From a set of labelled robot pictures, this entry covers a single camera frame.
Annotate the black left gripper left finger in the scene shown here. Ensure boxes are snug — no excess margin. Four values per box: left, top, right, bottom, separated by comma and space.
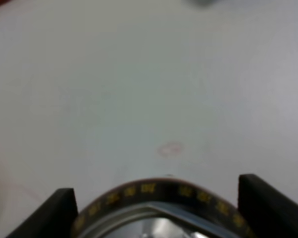
8, 188, 78, 238

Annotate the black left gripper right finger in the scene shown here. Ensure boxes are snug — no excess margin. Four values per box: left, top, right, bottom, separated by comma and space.
238, 174, 298, 238

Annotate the red soda can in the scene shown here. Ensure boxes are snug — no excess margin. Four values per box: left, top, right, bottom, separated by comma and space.
71, 178, 256, 238

